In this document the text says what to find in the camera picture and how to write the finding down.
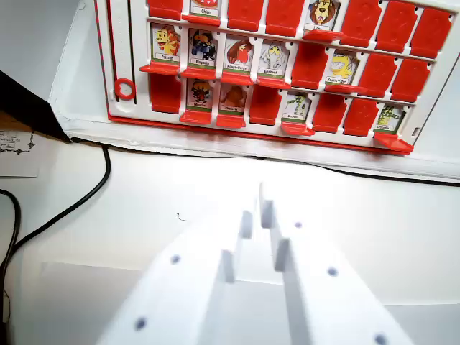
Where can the red plastic flap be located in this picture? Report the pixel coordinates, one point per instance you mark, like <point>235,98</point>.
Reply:
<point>160,68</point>

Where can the white printed paper sheet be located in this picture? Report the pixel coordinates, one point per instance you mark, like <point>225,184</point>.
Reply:
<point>18,161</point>

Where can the red and white game board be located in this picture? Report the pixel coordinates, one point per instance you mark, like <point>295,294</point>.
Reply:
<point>122,54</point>

